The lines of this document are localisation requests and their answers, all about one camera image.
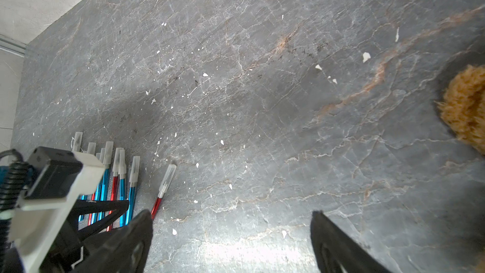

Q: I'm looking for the blue carving knife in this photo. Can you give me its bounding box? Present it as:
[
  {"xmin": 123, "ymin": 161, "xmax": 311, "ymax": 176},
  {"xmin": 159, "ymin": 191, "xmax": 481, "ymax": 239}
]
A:
[
  {"xmin": 118, "ymin": 149, "xmax": 126, "ymax": 200},
  {"xmin": 98, "ymin": 141, "xmax": 114, "ymax": 201},
  {"xmin": 125, "ymin": 156, "xmax": 140, "ymax": 225}
]

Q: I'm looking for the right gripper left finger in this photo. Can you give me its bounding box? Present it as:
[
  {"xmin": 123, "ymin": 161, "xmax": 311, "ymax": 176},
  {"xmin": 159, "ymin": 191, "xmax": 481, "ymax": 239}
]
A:
[{"xmin": 73, "ymin": 210, "xmax": 153, "ymax": 272}]

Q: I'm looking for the brown teddy bear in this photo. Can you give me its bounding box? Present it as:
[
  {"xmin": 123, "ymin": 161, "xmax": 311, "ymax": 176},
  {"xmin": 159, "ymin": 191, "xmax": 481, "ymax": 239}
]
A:
[{"xmin": 438, "ymin": 65, "xmax": 484, "ymax": 155}]

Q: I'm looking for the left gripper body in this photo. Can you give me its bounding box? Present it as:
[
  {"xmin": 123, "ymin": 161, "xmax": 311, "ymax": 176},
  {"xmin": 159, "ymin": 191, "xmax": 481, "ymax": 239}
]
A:
[{"xmin": 1, "ymin": 147, "xmax": 129, "ymax": 272}]

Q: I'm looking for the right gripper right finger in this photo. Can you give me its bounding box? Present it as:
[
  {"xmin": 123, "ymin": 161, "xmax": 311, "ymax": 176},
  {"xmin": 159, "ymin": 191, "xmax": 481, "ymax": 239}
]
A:
[{"xmin": 310, "ymin": 211, "xmax": 390, "ymax": 273}]

